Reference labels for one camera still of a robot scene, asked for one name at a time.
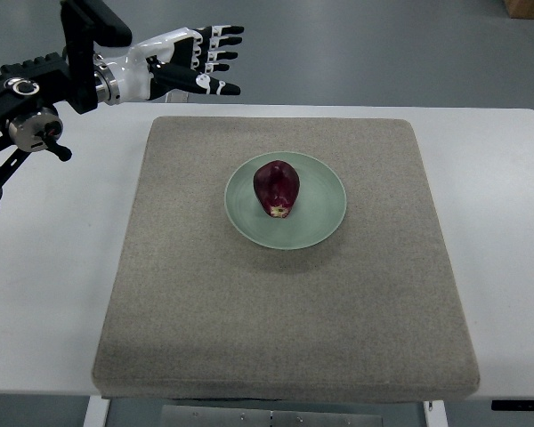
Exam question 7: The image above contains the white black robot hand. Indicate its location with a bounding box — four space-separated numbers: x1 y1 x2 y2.
93 25 244 105

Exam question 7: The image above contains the dark red apple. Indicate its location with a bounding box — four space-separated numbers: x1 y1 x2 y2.
253 160 300 219

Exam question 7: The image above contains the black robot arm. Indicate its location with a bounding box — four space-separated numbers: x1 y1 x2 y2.
0 1 132 199

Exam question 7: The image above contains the lower metal floor plate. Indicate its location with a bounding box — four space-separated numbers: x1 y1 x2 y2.
165 91 189 103

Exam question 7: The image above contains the light green plate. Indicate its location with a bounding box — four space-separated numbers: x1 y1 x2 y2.
224 151 347 250

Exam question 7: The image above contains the beige fabric mat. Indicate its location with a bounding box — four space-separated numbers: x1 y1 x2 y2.
92 117 480 403

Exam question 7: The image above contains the brown cardboard box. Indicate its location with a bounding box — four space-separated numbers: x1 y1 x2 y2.
504 0 534 20

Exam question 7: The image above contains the black table control panel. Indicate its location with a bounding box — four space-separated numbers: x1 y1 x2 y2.
490 400 534 412

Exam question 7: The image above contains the grey metal base plate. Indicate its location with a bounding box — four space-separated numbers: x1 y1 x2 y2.
159 405 384 427

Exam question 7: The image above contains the white table leg frame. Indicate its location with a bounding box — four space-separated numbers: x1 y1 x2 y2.
82 396 449 427

